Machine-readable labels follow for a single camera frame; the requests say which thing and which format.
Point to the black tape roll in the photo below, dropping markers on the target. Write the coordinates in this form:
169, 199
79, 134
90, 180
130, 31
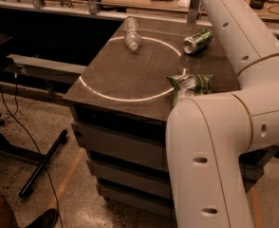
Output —
257, 4

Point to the metal bracket post right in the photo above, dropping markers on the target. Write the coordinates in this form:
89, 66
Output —
193, 11

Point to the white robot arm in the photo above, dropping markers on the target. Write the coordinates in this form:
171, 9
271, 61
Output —
206, 134

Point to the black chair base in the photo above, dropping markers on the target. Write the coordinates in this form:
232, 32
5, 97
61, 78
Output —
31, 157

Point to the green chip bag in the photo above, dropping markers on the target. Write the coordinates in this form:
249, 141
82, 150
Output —
189, 85

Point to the clear plastic water bottle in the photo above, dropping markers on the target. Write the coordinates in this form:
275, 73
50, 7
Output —
132, 37

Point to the grey drawer cabinet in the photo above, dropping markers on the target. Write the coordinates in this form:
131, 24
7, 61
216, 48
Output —
122, 101

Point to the green soda can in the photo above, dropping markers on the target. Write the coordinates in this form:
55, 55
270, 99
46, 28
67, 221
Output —
197, 41

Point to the black shoe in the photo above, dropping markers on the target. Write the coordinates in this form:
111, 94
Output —
47, 220

